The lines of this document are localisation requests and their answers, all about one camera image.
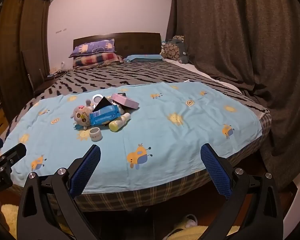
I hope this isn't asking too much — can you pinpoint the dark chair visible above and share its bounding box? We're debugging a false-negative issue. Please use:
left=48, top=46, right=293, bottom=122
left=21, top=50, right=50, bottom=95

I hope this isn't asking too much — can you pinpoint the white slipper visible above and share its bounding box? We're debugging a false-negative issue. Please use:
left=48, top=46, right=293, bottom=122
left=162, top=214, right=198, bottom=240

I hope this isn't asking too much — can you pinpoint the light blue pillow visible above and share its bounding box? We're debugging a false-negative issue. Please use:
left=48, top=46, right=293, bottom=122
left=124, top=54, right=164, bottom=63

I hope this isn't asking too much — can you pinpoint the pink box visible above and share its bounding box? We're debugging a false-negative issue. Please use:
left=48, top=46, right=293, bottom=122
left=112, top=93, right=140, bottom=110

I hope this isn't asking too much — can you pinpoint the dark wooden headboard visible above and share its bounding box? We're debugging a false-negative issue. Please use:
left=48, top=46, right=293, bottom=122
left=73, top=32, right=162, bottom=58

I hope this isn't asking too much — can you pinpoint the pale yellow bottle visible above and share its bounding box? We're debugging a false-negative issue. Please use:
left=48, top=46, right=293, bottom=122
left=109, top=112, right=131, bottom=132

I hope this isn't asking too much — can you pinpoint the grey plush toy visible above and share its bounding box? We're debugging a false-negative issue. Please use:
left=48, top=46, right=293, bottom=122
left=70, top=99, right=94, bottom=130

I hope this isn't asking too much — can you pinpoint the plaid-covered bed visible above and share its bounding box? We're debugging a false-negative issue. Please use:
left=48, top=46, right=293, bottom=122
left=72, top=112, right=273, bottom=212

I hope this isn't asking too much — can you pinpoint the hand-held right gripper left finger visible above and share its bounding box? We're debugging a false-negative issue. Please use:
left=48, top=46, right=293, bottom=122
left=16, top=144, right=101, bottom=240

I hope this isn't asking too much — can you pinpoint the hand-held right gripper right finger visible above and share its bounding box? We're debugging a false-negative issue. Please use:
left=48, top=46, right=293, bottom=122
left=200, top=144, right=283, bottom=240

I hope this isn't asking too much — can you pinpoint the blue wipes packet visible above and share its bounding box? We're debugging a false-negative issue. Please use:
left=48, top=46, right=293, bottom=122
left=89, top=104, right=122, bottom=126

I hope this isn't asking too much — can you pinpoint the light blue printed sheet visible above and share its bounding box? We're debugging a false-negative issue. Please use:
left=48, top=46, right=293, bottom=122
left=2, top=82, right=263, bottom=194

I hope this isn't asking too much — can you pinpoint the log print cushion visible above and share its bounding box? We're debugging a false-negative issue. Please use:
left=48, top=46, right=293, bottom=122
left=164, top=41, right=185, bottom=60

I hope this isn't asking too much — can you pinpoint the purple printed pillow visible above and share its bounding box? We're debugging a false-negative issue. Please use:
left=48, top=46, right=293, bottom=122
left=69, top=39, right=115, bottom=58

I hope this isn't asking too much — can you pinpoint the wooden wardrobe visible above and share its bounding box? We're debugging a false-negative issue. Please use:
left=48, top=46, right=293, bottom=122
left=0, top=0, right=55, bottom=135

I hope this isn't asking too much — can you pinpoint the black card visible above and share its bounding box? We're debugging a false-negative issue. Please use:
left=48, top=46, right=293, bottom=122
left=92, top=96, right=114, bottom=112

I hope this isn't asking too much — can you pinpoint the yellow fluffy rug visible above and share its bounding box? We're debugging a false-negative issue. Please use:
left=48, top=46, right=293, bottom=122
left=0, top=204, right=240, bottom=240

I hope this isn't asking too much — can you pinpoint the small white cup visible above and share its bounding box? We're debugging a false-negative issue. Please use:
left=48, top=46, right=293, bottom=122
left=89, top=127, right=103, bottom=142

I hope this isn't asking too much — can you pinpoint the red plaid pillow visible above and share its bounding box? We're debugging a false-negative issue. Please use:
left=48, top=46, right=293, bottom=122
left=72, top=52, right=124, bottom=68

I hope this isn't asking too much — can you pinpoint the grey striped blanket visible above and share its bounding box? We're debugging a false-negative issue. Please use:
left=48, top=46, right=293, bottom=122
left=5, top=61, right=269, bottom=140

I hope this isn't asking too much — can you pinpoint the brown curtain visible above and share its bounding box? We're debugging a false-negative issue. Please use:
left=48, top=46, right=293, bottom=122
left=165, top=0, right=300, bottom=190

